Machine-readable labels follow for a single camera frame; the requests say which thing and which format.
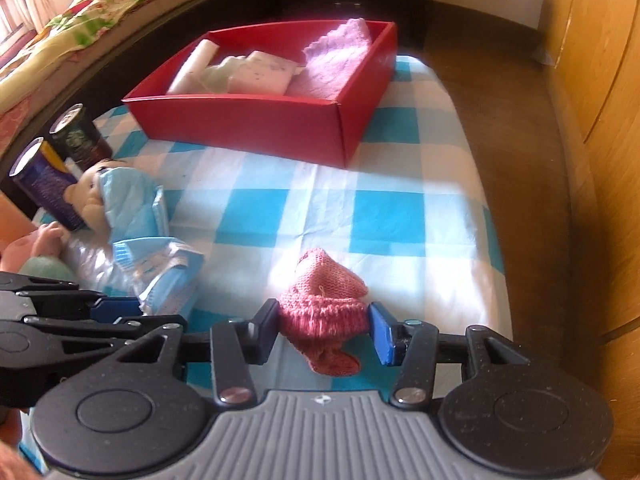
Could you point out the dark green drink can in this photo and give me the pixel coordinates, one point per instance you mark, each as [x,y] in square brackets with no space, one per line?
[82,137]

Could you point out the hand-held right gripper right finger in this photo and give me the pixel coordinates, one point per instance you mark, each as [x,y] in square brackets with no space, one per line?
[382,332]

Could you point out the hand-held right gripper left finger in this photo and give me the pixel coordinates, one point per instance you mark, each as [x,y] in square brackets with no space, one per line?
[267,332]

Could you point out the blue face mask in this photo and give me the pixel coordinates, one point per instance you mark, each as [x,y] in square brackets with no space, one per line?
[132,200]

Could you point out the dark wooden bed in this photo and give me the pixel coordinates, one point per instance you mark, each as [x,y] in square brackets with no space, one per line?
[115,67]

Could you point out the pink patterned mattress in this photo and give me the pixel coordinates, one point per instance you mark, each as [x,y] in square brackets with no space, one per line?
[15,115]

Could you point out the purple knitted cloth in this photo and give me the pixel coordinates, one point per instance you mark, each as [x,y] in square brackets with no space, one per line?
[332,62]

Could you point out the purple drink can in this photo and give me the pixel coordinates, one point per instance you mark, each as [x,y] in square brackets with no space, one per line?
[47,185]

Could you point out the white speckled cloth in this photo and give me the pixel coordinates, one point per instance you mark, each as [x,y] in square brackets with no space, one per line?
[265,72]

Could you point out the blue white checkered cloth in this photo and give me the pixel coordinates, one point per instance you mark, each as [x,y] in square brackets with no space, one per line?
[325,200]

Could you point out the white green towel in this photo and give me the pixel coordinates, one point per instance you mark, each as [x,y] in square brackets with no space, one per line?
[222,75]

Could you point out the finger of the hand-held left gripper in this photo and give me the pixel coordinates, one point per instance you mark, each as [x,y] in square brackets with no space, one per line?
[117,309]
[75,340]

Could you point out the beige curtain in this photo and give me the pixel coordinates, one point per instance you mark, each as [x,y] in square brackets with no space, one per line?
[25,5]

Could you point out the floral blanket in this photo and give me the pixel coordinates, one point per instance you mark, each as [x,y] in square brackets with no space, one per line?
[100,20]

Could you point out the red cardboard box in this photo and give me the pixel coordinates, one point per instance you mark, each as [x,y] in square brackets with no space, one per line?
[240,125]

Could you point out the wooden wardrobe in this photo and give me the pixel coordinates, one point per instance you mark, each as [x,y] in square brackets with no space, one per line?
[600,110]

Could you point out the pink knitted hat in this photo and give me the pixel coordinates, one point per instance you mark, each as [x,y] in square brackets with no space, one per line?
[325,305]

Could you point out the pack of blue masks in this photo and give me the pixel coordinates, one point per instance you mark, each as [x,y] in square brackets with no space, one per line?
[160,275]

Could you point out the cream plush doll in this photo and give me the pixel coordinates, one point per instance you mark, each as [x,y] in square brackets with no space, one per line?
[85,195]

